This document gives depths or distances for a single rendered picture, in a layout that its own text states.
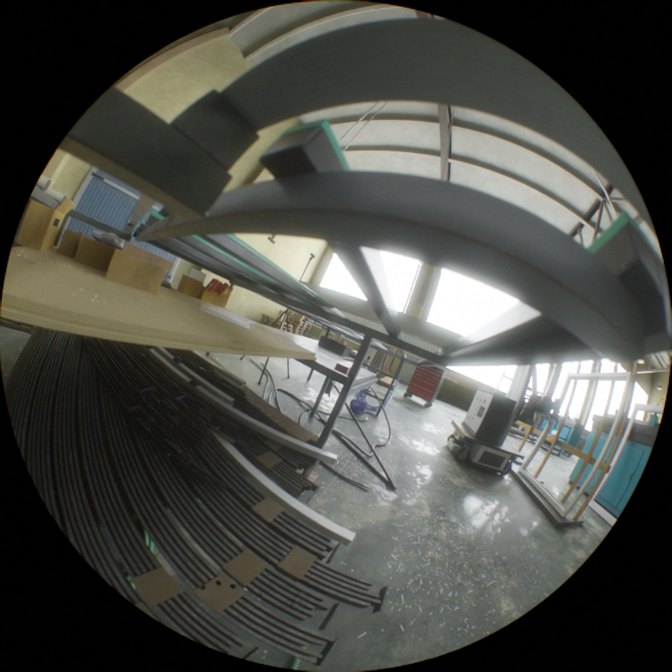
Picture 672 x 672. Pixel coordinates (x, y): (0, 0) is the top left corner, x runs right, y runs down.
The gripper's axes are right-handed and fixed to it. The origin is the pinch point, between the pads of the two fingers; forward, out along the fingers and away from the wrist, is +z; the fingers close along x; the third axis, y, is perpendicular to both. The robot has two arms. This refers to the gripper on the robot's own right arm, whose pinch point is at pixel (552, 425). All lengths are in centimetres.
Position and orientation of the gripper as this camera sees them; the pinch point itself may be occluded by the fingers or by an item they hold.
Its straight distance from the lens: 308.8
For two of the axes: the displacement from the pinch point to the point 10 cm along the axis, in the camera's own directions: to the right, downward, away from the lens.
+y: -9.7, 0.3, 2.4
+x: -2.4, 0.2, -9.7
